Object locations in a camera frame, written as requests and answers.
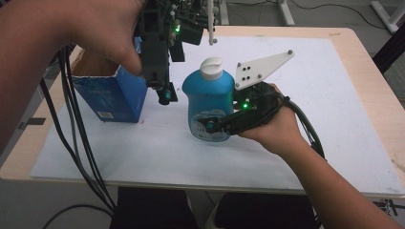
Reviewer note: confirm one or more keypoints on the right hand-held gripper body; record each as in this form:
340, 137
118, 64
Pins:
254, 101

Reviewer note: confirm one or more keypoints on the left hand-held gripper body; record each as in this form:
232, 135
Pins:
155, 47

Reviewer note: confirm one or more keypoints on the blue bottle with white cap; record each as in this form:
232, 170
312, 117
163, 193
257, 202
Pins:
208, 95

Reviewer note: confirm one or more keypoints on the blue cardboard box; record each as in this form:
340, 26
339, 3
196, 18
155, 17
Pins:
108, 98

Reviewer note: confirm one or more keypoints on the person's right hand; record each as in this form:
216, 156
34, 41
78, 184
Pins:
283, 130

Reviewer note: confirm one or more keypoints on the person's left hand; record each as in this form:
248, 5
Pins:
105, 25

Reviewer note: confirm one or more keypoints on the white stand leg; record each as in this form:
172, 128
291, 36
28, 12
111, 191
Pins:
285, 12
387, 16
223, 12

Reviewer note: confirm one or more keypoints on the person's left leg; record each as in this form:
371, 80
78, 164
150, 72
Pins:
153, 210

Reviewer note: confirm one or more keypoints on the person's leg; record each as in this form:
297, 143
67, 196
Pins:
153, 210
264, 213

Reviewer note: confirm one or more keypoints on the person's right leg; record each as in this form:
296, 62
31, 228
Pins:
264, 213

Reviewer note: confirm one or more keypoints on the black tape strip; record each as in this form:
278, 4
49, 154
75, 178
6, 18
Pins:
31, 122

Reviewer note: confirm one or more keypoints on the black metal stand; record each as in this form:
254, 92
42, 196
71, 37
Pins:
390, 51

